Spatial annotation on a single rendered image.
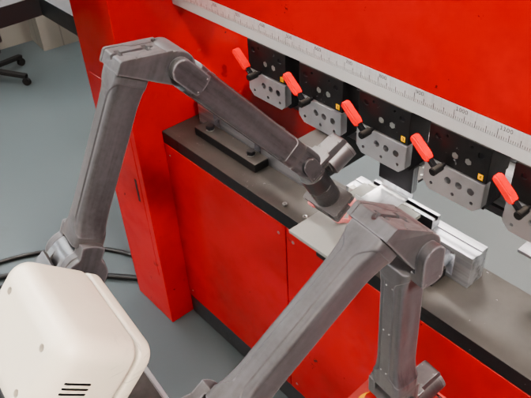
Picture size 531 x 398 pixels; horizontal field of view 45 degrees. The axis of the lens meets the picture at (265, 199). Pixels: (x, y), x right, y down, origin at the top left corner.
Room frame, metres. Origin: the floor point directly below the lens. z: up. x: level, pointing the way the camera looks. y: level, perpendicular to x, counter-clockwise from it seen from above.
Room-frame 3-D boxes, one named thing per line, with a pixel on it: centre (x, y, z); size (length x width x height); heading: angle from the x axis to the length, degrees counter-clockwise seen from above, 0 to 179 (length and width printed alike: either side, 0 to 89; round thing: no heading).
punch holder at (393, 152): (1.27, -0.31, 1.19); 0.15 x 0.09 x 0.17; 39
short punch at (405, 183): (1.25, -0.32, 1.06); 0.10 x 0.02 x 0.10; 39
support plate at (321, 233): (1.16, -0.21, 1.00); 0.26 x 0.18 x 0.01; 129
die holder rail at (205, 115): (1.68, 0.02, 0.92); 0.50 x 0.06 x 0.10; 39
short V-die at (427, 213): (1.23, -0.34, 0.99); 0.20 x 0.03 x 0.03; 39
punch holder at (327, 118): (1.42, -0.18, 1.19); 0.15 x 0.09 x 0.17; 39
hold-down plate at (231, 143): (1.68, 0.10, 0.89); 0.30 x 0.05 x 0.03; 39
